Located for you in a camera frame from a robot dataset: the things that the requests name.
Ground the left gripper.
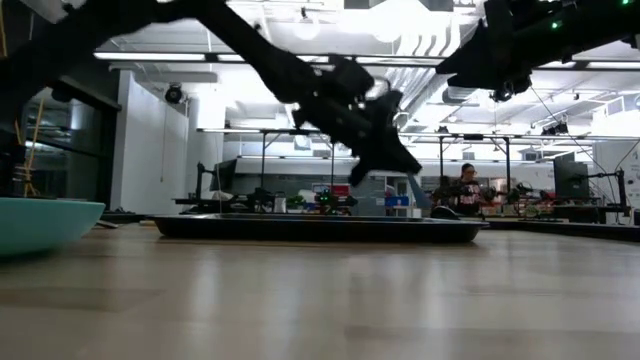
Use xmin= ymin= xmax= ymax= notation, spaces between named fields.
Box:
xmin=292 ymin=90 xmax=424 ymax=187

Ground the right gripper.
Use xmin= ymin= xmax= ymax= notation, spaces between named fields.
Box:
xmin=436 ymin=0 xmax=534 ymax=104

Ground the teal bowl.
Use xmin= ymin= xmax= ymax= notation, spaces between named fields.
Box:
xmin=0 ymin=196 xmax=107 ymax=257

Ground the black rectangular tray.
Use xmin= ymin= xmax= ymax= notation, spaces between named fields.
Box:
xmin=148 ymin=211 xmax=490 ymax=245

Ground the red box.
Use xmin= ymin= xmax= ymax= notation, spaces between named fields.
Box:
xmin=312 ymin=182 xmax=351 ymax=197

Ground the long ceiling light strip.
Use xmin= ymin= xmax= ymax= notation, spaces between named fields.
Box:
xmin=354 ymin=56 xmax=446 ymax=66
xmin=93 ymin=51 xmax=207 ymax=62
xmin=217 ymin=53 xmax=331 ymax=64
xmin=537 ymin=60 xmax=640 ymax=70

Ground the background robot with green lights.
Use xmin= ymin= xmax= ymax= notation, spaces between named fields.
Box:
xmin=314 ymin=187 xmax=359 ymax=215

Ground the person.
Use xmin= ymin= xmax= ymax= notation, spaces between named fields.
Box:
xmin=449 ymin=162 xmax=485 ymax=218

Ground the black monitor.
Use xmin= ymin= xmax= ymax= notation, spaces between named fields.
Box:
xmin=208 ymin=157 xmax=239 ymax=194
xmin=552 ymin=152 xmax=591 ymax=200

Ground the round pendant lamp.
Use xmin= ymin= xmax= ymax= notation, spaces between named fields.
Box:
xmin=292 ymin=7 xmax=321 ymax=41

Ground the background workbench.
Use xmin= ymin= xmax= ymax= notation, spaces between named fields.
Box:
xmin=172 ymin=197 xmax=359 ymax=215

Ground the black pole stand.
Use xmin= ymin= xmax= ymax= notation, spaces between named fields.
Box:
xmin=574 ymin=167 xmax=629 ymax=217

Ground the wooden easel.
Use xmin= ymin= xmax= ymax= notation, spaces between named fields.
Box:
xmin=12 ymin=97 xmax=46 ymax=199

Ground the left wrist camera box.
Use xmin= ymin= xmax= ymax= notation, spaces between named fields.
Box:
xmin=327 ymin=54 xmax=376 ymax=100

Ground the black overhead camera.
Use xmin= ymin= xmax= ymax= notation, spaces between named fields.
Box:
xmin=542 ymin=119 xmax=570 ymax=136

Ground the black overhead frame rig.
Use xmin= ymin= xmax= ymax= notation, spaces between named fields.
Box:
xmin=399 ymin=130 xmax=640 ymax=211
xmin=197 ymin=127 xmax=337 ymax=194

